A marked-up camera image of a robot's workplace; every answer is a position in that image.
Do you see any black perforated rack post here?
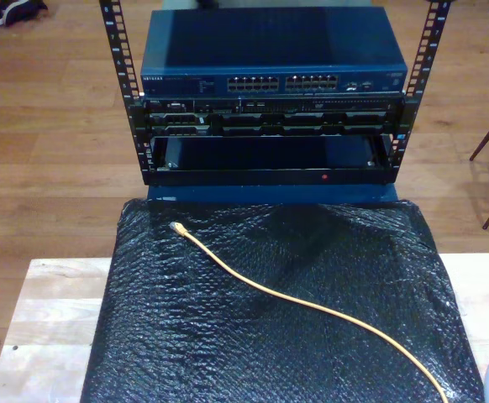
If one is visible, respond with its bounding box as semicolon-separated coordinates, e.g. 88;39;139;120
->
386;0;455;186
98;0;155;186

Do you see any yellow network cable clear plug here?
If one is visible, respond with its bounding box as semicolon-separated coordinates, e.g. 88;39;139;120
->
168;221;450;403

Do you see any blue network switch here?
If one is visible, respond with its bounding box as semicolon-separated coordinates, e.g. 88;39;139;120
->
140;7;409;98

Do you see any black rack server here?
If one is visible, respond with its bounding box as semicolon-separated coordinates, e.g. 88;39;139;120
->
129;97;413;138

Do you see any black bubble wrap mat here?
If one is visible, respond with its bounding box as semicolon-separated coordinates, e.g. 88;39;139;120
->
80;199;487;403

